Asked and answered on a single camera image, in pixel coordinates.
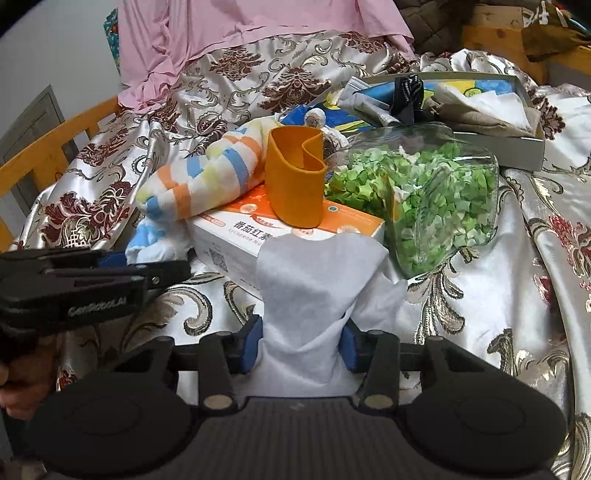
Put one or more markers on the pink hanging sheet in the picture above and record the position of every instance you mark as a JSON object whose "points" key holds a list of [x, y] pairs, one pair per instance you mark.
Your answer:
{"points": [[231, 32]]}

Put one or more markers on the wooden bed rail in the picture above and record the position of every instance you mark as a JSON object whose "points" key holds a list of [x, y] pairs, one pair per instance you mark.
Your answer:
{"points": [[51, 147]]}

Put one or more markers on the blue wall poster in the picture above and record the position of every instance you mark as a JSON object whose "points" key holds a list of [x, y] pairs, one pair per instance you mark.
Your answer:
{"points": [[111, 41]]}

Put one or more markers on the brown quilted jacket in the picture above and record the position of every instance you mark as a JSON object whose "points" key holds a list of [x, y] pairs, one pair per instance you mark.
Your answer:
{"points": [[434, 23]]}

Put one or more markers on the striped towel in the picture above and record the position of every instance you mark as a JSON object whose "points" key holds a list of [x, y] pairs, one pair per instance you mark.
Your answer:
{"points": [[203, 170]]}

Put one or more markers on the white and orange carton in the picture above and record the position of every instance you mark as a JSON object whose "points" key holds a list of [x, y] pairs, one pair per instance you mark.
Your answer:
{"points": [[221, 235]]}

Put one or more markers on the jar of green paper stars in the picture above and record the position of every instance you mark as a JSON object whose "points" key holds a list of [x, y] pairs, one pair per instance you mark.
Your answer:
{"points": [[429, 194]]}

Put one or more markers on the olive brown cloth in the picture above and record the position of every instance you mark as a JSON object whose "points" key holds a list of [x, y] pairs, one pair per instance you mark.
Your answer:
{"points": [[558, 27]]}

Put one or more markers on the grey blue cloth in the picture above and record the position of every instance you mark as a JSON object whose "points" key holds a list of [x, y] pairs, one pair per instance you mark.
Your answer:
{"points": [[369, 104]]}

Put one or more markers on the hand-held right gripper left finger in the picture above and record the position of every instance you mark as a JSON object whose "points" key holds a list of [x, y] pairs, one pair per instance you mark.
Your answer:
{"points": [[251, 346]]}

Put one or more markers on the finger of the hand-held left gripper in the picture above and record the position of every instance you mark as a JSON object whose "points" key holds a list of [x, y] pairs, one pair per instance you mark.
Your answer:
{"points": [[138, 274], [69, 258]]}

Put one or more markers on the person's left hand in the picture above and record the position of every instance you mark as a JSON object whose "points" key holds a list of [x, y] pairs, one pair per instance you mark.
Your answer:
{"points": [[32, 378]]}

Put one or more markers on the white cloth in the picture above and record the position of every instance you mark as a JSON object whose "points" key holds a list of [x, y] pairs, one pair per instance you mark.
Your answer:
{"points": [[304, 300], [498, 108]]}

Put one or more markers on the floral satin bedspread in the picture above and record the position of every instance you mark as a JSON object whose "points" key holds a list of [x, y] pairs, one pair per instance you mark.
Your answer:
{"points": [[508, 300]]}

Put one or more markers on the orange silicone cup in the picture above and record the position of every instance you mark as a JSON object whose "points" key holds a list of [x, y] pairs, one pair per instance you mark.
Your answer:
{"points": [[291, 184]]}

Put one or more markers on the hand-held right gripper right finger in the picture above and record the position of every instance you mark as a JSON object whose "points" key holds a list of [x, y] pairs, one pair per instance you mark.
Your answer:
{"points": [[354, 346]]}

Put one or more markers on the grey box with cartoon painting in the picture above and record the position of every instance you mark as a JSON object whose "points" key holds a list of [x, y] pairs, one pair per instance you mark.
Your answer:
{"points": [[508, 153]]}

